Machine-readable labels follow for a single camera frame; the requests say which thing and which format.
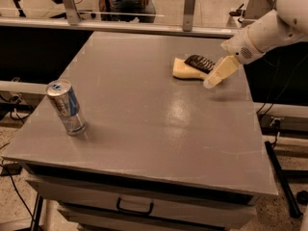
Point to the black pole on floor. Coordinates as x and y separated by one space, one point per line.
293 207

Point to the person in background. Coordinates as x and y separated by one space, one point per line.
128 10

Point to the yellow sponge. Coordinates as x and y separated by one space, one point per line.
183 71

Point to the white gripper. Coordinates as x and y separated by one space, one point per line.
241 46

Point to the grey drawer with black handle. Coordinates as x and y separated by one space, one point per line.
101 206

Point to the black rxbar chocolate wrapper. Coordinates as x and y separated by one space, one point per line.
200 63

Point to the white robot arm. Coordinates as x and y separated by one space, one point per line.
286 24

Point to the silver blue energy drink can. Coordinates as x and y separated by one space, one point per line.
62 97

